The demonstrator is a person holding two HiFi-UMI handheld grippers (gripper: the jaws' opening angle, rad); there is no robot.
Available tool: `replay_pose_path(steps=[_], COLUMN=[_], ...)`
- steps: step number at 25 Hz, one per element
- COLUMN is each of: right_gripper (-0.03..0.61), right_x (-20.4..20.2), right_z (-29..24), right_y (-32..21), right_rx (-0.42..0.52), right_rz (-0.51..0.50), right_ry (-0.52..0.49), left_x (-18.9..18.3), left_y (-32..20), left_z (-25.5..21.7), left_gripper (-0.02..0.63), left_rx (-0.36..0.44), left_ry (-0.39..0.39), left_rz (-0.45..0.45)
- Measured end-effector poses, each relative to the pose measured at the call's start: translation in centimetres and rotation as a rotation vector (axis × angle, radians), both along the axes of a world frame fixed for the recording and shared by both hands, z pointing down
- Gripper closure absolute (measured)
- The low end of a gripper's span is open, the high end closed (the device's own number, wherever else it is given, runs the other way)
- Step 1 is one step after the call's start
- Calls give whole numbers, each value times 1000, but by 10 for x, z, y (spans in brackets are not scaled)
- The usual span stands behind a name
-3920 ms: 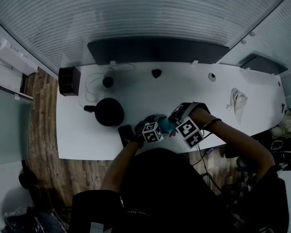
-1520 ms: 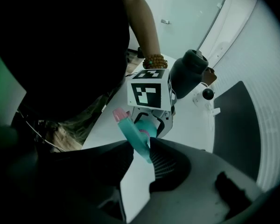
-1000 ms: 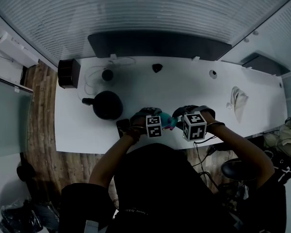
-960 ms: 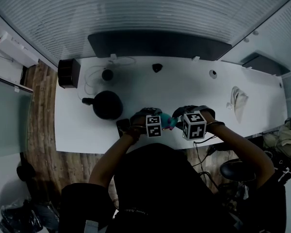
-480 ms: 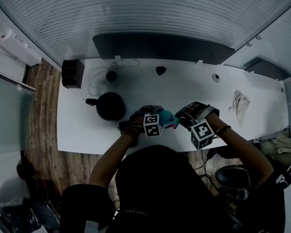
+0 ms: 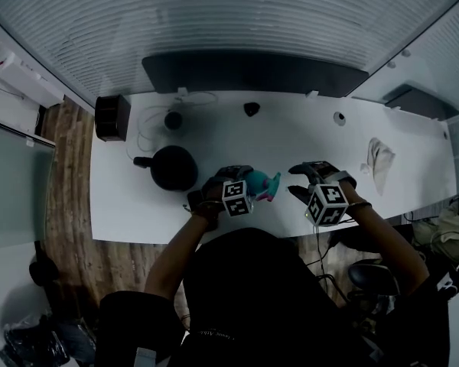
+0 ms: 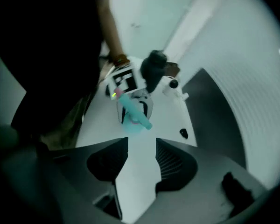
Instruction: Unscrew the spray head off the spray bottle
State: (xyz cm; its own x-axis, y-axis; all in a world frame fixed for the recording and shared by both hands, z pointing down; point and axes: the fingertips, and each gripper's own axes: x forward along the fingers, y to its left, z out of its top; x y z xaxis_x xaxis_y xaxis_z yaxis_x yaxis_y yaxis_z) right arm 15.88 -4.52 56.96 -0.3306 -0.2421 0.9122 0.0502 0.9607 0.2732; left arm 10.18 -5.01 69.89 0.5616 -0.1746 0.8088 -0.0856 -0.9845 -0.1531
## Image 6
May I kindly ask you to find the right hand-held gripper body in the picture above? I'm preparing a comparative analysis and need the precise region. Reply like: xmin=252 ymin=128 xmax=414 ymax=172
xmin=304 ymin=161 xmax=358 ymax=227

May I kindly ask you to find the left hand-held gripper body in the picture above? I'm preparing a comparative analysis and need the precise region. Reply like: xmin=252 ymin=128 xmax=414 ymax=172
xmin=213 ymin=164 xmax=256 ymax=218

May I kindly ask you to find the teal spray bottle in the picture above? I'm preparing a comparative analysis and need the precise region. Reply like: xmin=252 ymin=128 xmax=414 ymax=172
xmin=248 ymin=170 xmax=271 ymax=200

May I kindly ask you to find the teal and pink spray head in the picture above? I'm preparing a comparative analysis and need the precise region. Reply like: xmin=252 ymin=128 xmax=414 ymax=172
xmin=263 ymin=171 xmax=282 ymax=203

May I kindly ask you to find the person's left forearm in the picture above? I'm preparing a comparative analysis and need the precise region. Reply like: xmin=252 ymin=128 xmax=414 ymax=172
xmin=143 ymin=203 xmax=221 ymax=300

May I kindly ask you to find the person's right forearm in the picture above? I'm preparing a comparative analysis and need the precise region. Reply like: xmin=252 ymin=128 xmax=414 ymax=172
xmin=343 ymin=188 xmax=432 ymax=284

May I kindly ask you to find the person's left hand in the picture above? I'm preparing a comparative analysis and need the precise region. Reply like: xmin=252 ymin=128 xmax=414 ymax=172
xmin=200 ymin=175 xmax=224 ymax=206

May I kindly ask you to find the large round black pot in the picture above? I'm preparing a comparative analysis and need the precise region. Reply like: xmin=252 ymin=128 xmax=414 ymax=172
xmin=132 ymin=145 xmax=199 ymax=193

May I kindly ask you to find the crumpled beige cloth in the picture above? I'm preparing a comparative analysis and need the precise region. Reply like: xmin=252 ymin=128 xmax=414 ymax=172
xmin=360 ymin=137 xmax=397 ymax=197

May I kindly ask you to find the black office chair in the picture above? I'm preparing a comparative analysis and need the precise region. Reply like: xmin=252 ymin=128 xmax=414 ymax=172
xmin=347 ymin=261 xmax=402 ymax=298

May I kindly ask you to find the small round black cup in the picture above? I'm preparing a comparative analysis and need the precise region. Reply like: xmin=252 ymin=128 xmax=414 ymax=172
xmin=164 ymin=110 xmax=184 ymax=130

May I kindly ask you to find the long black partition panel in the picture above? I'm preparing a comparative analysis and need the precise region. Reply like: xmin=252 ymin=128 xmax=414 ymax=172
xmin=141 ymin=50 xmax=370 ymax=99

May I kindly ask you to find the person's black clothed torso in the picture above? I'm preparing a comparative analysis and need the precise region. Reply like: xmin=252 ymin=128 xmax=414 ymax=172
xmin=98 ymin=226 xmax=451 ymax=367

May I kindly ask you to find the beige bag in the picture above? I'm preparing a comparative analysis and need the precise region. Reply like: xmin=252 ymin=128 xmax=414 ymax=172
xmin=412 ymin=203 xmax=459 ymax=258

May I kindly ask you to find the short dark partition panel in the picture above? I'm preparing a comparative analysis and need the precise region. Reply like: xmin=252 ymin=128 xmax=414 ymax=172
xmin=381 ymin=83 xmax=459 ymax=122

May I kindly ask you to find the navy and white bag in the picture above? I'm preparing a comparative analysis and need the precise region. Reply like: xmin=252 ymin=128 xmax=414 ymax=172
xmin=437 ymin=242 xmax=459 ymax=302

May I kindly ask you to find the black open box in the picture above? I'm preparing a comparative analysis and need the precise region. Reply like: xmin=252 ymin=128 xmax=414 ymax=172
xmin=94 ymin=94 xmax=132 ymax=143

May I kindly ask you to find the white box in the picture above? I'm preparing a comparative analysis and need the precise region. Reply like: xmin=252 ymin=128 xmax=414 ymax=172
xmin=0 ymin=50 xmax=65 ymax=103

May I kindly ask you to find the black plastic bag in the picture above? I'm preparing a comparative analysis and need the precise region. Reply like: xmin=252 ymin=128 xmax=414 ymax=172
xmin=0 ymin=313 xmax=70 ymax=367

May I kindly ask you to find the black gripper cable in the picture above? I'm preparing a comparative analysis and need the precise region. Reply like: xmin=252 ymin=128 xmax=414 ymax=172
xmin=311 ymin=222 xmax=332 ymax=282

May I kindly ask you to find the white cable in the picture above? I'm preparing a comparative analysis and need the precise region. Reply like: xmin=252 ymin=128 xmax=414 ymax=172
xmin=125 ymin=92 xmax=219 ymax=160

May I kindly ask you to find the white fabric strap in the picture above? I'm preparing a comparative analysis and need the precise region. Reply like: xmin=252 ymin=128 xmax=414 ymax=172
xmin=133 ymin=347 xmax=157 ymax=367

